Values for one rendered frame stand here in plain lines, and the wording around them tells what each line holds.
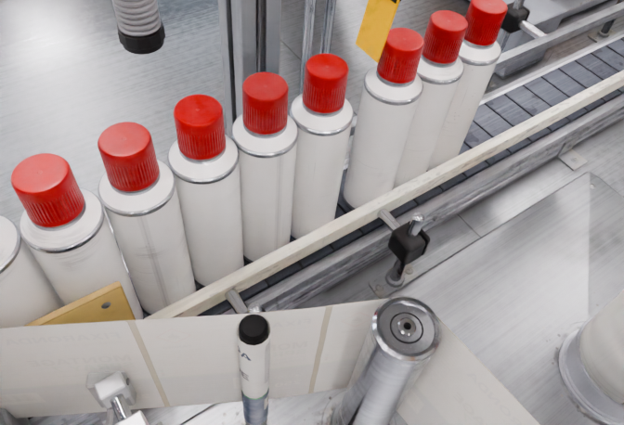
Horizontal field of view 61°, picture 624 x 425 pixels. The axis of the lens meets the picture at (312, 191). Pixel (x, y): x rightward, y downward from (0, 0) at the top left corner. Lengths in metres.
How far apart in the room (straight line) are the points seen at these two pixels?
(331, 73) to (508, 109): 0.39
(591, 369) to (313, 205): 0.27
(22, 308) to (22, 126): 0.41
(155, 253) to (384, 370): 0.19
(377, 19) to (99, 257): 0.27
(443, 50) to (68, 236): 0.33
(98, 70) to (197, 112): 0.48
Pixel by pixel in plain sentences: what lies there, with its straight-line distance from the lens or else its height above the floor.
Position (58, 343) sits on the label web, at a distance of 0.33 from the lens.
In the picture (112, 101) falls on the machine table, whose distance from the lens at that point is 0.78.
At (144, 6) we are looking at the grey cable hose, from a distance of 0.41.
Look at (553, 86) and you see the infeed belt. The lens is 0.82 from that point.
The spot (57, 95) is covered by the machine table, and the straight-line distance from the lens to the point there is 0.81.
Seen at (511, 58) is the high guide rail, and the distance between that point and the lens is 0.69.
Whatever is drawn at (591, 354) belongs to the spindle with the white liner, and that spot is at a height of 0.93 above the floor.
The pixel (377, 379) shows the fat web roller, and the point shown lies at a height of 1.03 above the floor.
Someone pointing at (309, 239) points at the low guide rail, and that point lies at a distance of 0.50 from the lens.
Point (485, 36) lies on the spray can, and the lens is 0.52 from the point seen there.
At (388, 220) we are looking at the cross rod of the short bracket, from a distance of 0.53.
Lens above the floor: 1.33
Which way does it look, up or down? 51 degrees down
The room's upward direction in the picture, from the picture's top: 7 degrees clockwise
